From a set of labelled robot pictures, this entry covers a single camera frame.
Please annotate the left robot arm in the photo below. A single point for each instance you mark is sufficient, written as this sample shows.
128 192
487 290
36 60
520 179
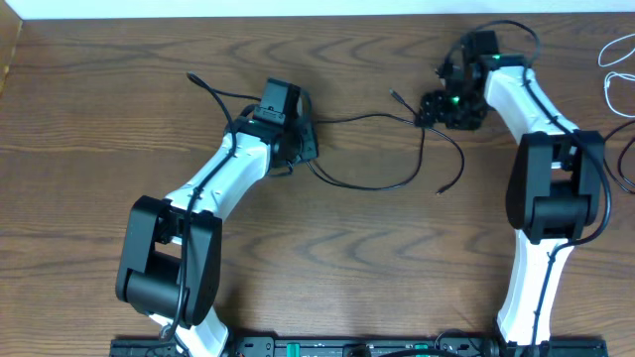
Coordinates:
169 268

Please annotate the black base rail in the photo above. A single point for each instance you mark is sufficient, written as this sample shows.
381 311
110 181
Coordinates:
268 346

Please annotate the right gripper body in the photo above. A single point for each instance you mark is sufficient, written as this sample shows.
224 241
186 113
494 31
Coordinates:
459 111

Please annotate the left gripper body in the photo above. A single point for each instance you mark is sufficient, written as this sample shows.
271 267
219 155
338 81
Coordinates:
304 145

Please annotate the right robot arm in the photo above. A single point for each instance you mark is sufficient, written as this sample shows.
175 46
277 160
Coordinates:
558 196

